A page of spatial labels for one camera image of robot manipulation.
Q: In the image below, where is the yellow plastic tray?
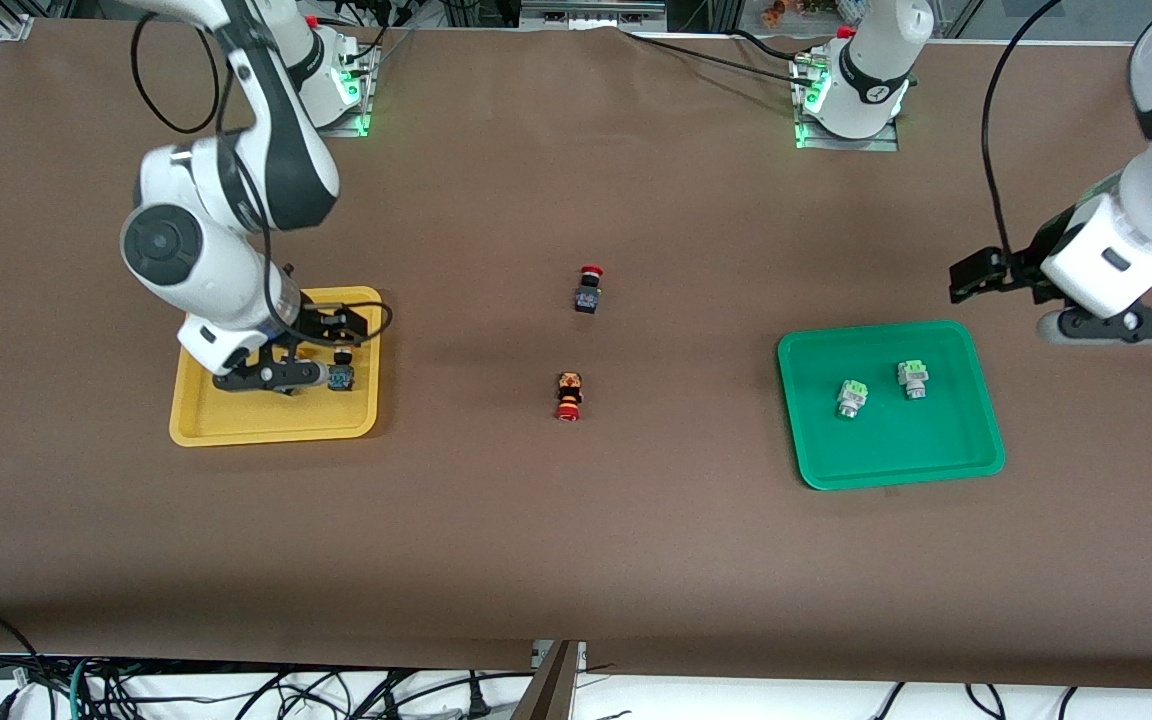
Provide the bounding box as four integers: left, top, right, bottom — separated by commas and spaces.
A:
168, 286, 383, 448

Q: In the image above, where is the green plastic tray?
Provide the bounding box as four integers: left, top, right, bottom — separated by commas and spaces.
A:
777, 319, 1007, 492

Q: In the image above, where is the brown table cloth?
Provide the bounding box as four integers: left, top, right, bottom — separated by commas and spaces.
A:
0, 18, 1152, 691

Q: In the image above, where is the wooden table leg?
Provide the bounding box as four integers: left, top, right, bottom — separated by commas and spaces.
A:
510, 640, 579, 720

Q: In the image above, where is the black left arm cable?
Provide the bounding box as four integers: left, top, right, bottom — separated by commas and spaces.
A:
980, 0, 1067, 263

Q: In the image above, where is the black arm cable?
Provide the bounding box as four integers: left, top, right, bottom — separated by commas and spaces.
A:
980, 0, 1067, 263
130, 10, 395, 351

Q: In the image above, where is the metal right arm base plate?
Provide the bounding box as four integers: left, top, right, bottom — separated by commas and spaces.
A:
314, 38, 382, 139

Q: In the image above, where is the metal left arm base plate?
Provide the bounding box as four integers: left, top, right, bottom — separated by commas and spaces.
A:
791, 52, 903, 154

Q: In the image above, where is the red push button switch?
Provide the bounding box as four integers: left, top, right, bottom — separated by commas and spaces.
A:
553, 371, 585, 423
573, 265, 606, 316

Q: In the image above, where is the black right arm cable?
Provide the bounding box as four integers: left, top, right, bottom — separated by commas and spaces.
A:
130, 10, 395, 351

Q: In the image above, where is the black cable on cloth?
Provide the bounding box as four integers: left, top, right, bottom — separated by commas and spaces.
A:
620, 26, 803, 89

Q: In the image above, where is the green floor cable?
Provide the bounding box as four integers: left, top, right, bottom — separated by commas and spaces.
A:
68, 656, 95, 720

